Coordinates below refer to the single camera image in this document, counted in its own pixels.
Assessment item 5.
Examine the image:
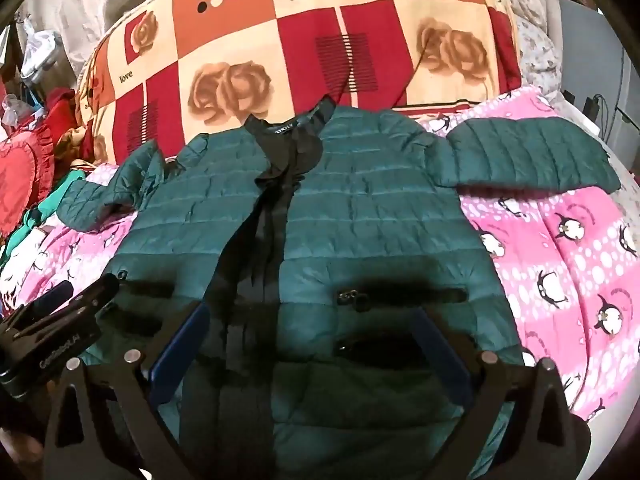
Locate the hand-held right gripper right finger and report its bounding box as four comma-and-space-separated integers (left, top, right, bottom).
409, 306, 592, 480

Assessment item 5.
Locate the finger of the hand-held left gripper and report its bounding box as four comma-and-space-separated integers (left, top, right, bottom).
26, 280, 76, 317
74, 273, 124, 312

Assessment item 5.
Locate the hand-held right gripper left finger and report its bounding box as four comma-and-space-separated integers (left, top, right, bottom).
45, 302, 211, 480

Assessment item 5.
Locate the teal quilted jacket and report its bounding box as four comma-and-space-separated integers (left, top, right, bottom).
55, 95, 622, 480

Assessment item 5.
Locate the green cloth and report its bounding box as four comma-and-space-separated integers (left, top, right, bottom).
0, 169, 87, 262

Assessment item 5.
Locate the red heart pillow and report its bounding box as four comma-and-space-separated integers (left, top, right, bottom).
0, 124, 57, 237

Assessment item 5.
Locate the pink penguin blanket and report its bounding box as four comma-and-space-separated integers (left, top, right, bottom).
0, 85, 640, 426

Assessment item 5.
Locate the red cloth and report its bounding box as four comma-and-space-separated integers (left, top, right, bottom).
45, 86, 87, 161

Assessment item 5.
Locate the clear plastic bag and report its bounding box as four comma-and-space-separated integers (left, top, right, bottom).
19, 27, 58, 68

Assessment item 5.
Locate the grey crumpled sheet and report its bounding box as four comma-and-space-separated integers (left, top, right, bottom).
15, 0, 171, 81

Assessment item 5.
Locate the rose checkered quilt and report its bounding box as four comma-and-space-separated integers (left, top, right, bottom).
75, 0, 523, 167

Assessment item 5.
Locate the white appliance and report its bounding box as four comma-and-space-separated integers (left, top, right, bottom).
557, 0, 640, 128

